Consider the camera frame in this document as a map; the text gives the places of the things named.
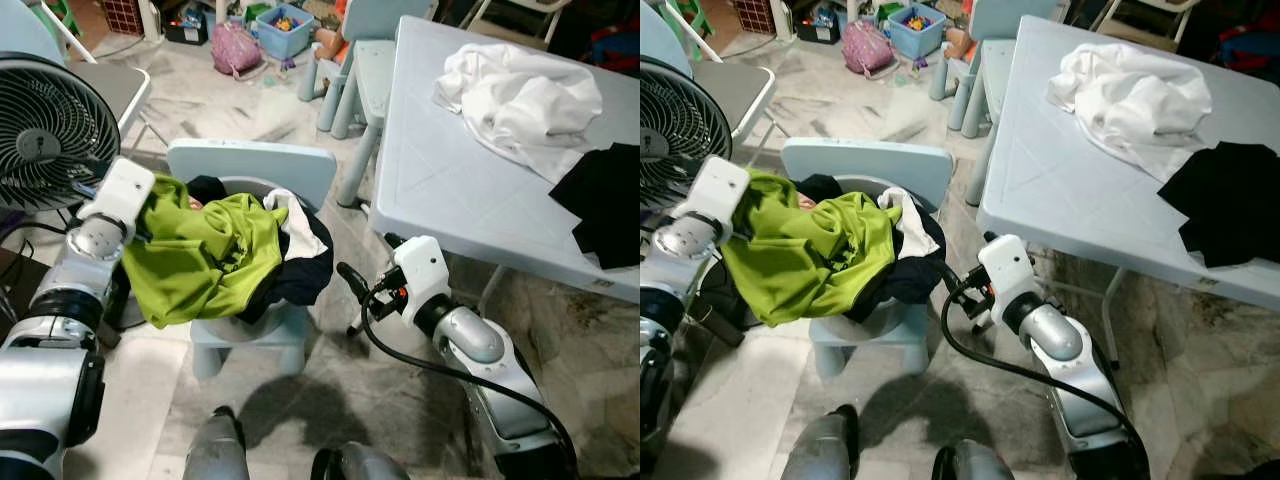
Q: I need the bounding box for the small white garment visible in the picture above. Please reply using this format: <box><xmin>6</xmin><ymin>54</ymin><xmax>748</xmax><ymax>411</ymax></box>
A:
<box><xmin>878</xmin><ymin>187</ymin><xmax>931</xmax><ymax>259</ymax></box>
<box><xmin>263</xmin><ymin>188</ymin><xmax>316</xmax><ymax>261</ymax></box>

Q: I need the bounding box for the light blue plastic table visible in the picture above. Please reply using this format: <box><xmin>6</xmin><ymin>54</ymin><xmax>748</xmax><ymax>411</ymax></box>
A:
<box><xmin>963</xmin><ymin>15</ymin><xmax>1280</xmax><ymax>366</ymax></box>
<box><xmin>335</xmin><ymin>15</ymin><xmax>641</xmax><ymax>316</ymax></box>

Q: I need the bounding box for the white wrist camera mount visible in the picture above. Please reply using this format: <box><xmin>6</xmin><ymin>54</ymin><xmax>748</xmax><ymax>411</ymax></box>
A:
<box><xmin>392</xmin><ymin>236</ymin><xmax>453</xmax><ymax>311</ymax></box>
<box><xmin>977</xmin><ymin>234</ymin><xmax>1036</xmax><ymax>306</ymax></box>
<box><xmin>78</xmin><ymin>157</ymin><xmax>156</xmax><ymax>236</ymax></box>
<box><xmin>670</xmin><ymin>155</ymin><xmax>751</xmax><ymax>238</ymax></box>

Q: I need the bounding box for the light blue plastic chair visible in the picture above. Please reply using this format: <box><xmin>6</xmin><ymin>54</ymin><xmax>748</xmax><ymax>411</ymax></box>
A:
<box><xmin>928</xmin><ymin>0</ymin><xmax>1066</xmax><ymax>136</ymax></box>
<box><xmin>165</xmin><ymin>138</ymin><xmax>339</xmax><ymax>379</ymax></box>
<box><xmin>780</xmin><ymin>137</ymin><xmax>956</xmax><ymax>379</ymax></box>
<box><xmin>298</xmin><ymin>0</ymin><xmax>439</xmax><ymax>141</ymax></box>

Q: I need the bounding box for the grey robot left leg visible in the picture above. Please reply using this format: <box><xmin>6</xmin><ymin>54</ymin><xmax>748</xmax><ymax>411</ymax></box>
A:
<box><xmin>183</xmin><ymin>405</ymin><xmax>251</xmax><ymax>480</ymax></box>
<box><xmin>780</xmin><ymin>403</ymin><xmax>861</xmax><ymax>480</ymax></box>

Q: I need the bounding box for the lime green garment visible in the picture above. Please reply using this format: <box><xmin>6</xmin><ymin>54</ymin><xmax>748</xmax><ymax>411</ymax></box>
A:
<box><xmin>122</xmin><ymin>178</ymin><xmax>291</xmax><ymax>329</ymax></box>
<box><xmin>720</xmin><ymin>170</ymin><xmax>898</xmax><ymax>328</ymax></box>

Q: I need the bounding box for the small black storage box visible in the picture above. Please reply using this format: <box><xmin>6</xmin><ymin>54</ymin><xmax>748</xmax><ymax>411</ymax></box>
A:
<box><xmin>795</xmin><ymin>5</ymin><xmax>841</xmax><ymax>44</ymax></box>
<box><xmin>165</xmin><ymin>5</ymin><xmax>211</xmax><ymax>46</ymax></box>

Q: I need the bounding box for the pink fabric bag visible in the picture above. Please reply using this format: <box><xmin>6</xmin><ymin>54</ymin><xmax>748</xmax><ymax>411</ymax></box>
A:
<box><xmin>840</xmin><ymin>20</ymin><xmax>896</xmax><ymax>79</ymax></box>
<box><xmin>210</xmin><ymin>22</ymin><xmax>266</xmax><ymax>81</ymax></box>

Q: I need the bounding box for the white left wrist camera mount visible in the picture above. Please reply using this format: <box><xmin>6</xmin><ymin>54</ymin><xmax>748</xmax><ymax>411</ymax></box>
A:
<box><xmin>670</xmin><ymin>155</ymin><xmax>751</xmax><ymax>238</ymax></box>
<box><xmin>78</xmin><ymin>157</ymin><xmax>156</xmax><ymax>236</ymax></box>

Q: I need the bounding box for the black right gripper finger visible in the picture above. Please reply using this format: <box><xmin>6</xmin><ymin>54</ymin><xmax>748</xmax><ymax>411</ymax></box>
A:
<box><xmin>938</xmin><ymin>262</ymin><xmax>976</xmax><ymax>297</ymax></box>
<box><xmin>337</xmin><ymin>262</ymin><xmax>379</xmax><ymax>301</ymax></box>

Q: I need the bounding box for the grey white folding chair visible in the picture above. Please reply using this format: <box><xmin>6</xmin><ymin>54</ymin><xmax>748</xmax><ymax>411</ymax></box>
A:
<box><xmin>640</xmin><ymin>0</ymin><xmax>778</xmax><ymax>151</ymax></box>
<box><xmin>0</xmin><ymin>0</ymin><xmax>153</xmax><ymax>151</ymax></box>

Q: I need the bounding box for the grey robot right leg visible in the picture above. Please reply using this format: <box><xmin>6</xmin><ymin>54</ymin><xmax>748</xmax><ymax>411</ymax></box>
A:
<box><xmin>310</xmin><ymin>443</ymin><xmax>413</xmax><ymax>480</ymax></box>
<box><xmin>930</xmin><ymin>440</ymin><xmax>1016</xmax><ymax>480</ymax></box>

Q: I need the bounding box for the white crumpled shirt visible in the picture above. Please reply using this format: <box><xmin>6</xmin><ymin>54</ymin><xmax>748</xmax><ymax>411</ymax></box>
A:
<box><xmin>433</xmin><ymin>43</ymin><xmax>604</xmax><ymax>184</ymax></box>
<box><xmin>1047</xmin><ymin>43</ymin><xmax>1213</xmax><ymax>184</ymax></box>

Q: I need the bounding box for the red mesh crate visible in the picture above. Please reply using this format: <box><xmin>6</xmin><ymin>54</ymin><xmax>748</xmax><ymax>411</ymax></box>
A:
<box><xmin>735</xmin><ymin>0</ymin><xmax>776</xmax><ymax>34</ymax></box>
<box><xmin>103</xmin><ymin>0</ymin><xmax>144</xmax><ymax>36</ymax></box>

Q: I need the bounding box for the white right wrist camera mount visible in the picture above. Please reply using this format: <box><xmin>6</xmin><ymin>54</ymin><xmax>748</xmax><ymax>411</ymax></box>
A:
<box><xmin>392</xmin><ymin>236</ymin><xmax>453</xmax><ymax>311</ymax></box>
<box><xmin>977</xmin><ymin>234</ymin><xmax>1036</xmax><ymax>306</ymax></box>

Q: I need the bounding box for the grey robot leg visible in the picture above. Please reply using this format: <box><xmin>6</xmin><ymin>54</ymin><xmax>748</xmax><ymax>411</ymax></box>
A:
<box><xmin>930</xmin><ymin>440</ymin><xmax>1016</xmax><ymax>480</ymax></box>
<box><xmin>780</xmin><ymin>403</ymin><xmax>861</xmax><ymax>480</ymax></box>
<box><xmin>310</xmin><ymin>443</ymin><xmax>413</xmax><ymax>480</ymax></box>
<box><xmin>183</xmin><ymin>405</ymin><xmax>251</xmax><ymax>480</ymax></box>

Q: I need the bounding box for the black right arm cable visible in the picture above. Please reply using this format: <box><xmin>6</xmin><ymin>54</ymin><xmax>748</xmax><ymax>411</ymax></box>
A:
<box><xmin>938</xmin><ymin>285</ymin><xmax>1146</xmax><ymax>441</ymax></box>
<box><xmin>358</xmin><ymin>290</ymin><xmax>581</xmax><ymax>471</ymax></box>

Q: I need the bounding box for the blue plastic storage bin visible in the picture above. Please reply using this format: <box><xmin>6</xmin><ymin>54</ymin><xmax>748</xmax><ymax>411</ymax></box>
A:
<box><xmin>255</xmin><ymin>3</ymin><xmax>316</xmax><ymax>61</ymax></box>
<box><xmin>887</xmin><ymin>3</ymin><xmax>948</xmax><ymax>59</ymax></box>

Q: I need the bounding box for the black standing fan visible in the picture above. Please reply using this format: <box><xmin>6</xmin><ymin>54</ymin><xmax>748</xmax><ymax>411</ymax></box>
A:
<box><xmin>0</xmin><ymin>52</ymin><xmax>123</xmax><ymax>216</ymax></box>
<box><xmin>640</xmin><ymin>55</ymin><xmax>734</xmax><ymax>213</ymax></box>

